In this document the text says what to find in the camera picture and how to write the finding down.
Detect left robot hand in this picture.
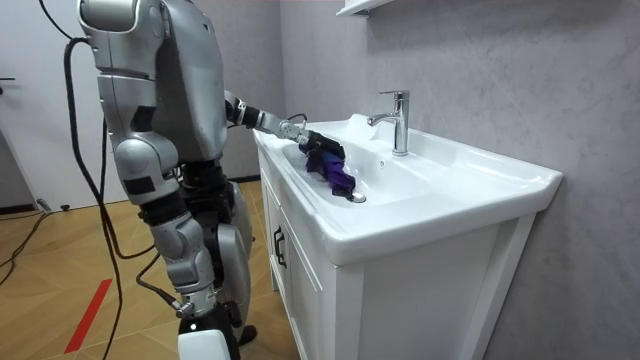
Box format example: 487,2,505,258
299,130,347,161

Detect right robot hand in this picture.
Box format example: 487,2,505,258
176,301,243,360

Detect purple and blue cloth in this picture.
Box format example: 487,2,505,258
303,146,358,199

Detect chrome basin faucet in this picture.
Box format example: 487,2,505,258
366,89,412,158

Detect robot legs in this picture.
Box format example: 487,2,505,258
199,179,259,349

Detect red floor tape strip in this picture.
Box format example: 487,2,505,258
63,277,114,355

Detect robot body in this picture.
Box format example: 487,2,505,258
149,0,235,221

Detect white washbasin vanity cabinet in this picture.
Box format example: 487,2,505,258
253,113,565,360

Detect white door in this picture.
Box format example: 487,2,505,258
0,0,127,212

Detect white wall shelf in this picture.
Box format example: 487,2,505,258
335,0,397,19

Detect thin black floor cable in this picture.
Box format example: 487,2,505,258
0,209,52,287

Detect thick black floor cable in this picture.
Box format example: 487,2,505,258
62,35,157,360

